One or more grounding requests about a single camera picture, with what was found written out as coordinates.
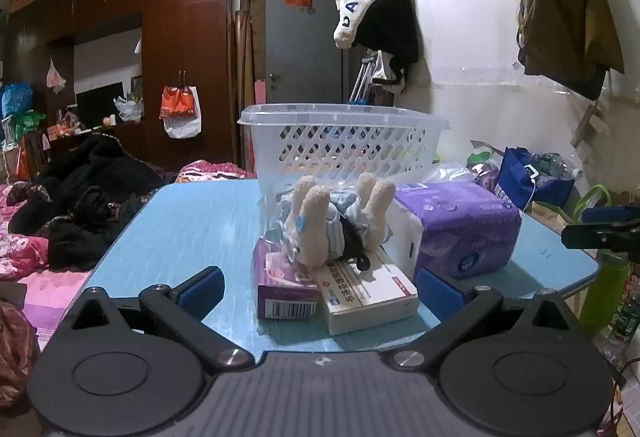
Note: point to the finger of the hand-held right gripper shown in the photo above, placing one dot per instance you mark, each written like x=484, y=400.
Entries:
x=607, y=232

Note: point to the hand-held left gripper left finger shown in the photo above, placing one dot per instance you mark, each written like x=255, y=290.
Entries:
x=202, y=293

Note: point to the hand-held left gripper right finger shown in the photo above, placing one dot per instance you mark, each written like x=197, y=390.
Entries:
x=440, y=293

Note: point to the purple tissue pack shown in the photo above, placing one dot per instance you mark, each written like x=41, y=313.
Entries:
x=460, y=227

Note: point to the black hair clip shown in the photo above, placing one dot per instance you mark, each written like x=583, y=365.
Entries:
x=356, y=247

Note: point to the white plastic basket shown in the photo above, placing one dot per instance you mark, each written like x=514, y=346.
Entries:
x=345, y=142

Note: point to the green plastic bottle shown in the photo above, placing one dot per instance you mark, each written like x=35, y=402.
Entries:
x=605, y=292

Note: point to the white medicine box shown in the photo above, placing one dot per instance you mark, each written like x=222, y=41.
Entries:
x=367, y=299

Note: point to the small purple box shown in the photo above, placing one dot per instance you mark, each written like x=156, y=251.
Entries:
x=280, y=282

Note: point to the blue shopping bag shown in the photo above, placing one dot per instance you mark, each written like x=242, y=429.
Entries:
x=525, y=182

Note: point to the clear plastic bag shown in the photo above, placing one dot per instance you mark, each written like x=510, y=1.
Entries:
x=450, y=174

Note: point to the purple printed bag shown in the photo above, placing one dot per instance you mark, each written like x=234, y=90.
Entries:
x=484, y=174

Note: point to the beige plush toy in bag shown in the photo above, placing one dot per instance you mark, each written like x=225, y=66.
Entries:
x=320, y=222

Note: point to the black clothing pile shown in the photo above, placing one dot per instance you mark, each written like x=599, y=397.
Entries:
x=80, y=197

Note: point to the orange and white plastic bag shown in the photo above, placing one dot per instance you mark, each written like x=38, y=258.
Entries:
x=180, y=109

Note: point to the pink board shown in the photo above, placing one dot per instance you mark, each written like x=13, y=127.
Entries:
x=260, y=92

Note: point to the black television screen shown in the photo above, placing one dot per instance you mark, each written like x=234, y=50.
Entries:
x=99, y=106

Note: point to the metal crutches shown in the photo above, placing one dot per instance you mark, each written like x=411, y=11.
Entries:
x=362, y=77

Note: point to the wooden planks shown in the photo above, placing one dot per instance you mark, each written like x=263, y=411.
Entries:
x=245, y=67

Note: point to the hanging cloth bags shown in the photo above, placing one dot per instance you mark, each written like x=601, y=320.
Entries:
x=560, y=2

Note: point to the green plastic bag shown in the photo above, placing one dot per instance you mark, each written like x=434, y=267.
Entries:
x=29, y=124

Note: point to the white hanging plastic bag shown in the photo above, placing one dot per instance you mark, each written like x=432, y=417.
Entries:
x=55, y=77

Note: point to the brown wooden wardrobe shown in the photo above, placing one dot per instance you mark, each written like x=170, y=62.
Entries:
x=165, y=32

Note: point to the black hanging garment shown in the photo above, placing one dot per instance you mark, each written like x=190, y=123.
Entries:
x=392, y=32

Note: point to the grey door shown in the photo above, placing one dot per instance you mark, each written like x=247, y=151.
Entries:
x=305, y=47

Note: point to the blue plastic bag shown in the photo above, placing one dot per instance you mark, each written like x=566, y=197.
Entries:
x=16, y=99

